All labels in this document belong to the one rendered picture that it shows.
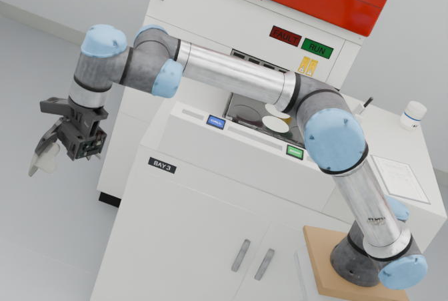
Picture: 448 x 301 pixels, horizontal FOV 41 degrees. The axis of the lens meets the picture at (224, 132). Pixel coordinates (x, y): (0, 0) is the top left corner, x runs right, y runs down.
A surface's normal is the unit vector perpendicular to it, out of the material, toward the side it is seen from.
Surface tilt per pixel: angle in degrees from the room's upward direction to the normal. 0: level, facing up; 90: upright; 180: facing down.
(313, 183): 90
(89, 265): 0
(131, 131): 90
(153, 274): 90
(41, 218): 0
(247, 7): 90
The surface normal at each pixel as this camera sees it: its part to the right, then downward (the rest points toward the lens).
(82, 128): -0.64, 0.19
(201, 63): 0.23, 0.12
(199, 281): -0.15, 0.47
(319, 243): 0.28, -0.84
